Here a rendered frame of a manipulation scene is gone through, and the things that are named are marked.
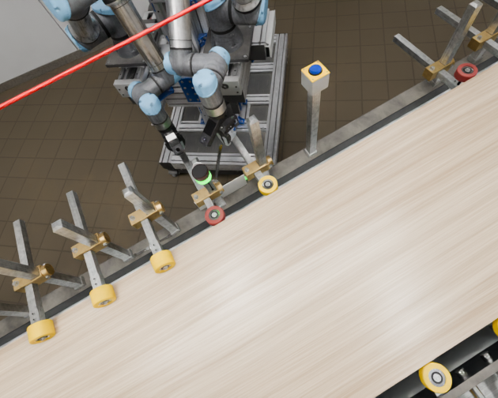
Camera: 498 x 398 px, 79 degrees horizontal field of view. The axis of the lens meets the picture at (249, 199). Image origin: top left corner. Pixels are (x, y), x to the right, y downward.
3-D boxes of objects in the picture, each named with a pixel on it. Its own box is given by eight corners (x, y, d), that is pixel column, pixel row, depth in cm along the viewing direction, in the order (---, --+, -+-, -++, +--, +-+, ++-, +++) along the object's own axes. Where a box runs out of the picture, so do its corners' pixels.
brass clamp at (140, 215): (133, 218, 125) (126, 214, 120) (162, 202, 126) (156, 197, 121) (137, 230, 122) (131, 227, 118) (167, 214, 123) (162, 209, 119)
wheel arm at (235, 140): (224, 131, 149) (222, 125, 145) (230, 127, 149) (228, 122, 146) (269, 199, 131) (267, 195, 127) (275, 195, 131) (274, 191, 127)
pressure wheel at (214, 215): (209, 220, 133) (201, 211, 122) (224, 211, 133) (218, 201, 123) (216, 235, 129) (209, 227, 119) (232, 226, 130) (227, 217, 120)
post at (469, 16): (424, 90, 161) (469, 1, 117) (429, 87, 161) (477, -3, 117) (428, 94, 159) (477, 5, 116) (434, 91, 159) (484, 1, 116)
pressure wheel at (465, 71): (465, 83, 140) (479, 63, 130) (464, 96, 138) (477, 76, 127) (447, 80, 142) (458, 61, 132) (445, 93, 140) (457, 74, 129)
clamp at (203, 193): (194, 199, 135) (190, 194, 131) (220, 184, 136) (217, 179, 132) (199, 208, 133) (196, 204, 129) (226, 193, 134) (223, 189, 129)
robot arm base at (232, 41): (214, 31, 145) (209, 12, 136) (245, 29, 142) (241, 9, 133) (209, 54, 139) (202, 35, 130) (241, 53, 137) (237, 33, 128)
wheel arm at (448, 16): (433, 15, 157) (436, 7, 153) (439, 12, 157) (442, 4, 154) (502, 64, 139) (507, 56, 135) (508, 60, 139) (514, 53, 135)
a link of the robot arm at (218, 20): (213, 13, 135) (205, -19, 123) (242, 13, 132) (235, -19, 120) (205, 31, 131) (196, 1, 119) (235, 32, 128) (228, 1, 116)
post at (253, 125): (261, 178, 150) (244, 117, 106) (266, 175, 150) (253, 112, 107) (264, 184, 149) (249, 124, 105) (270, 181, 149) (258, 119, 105)
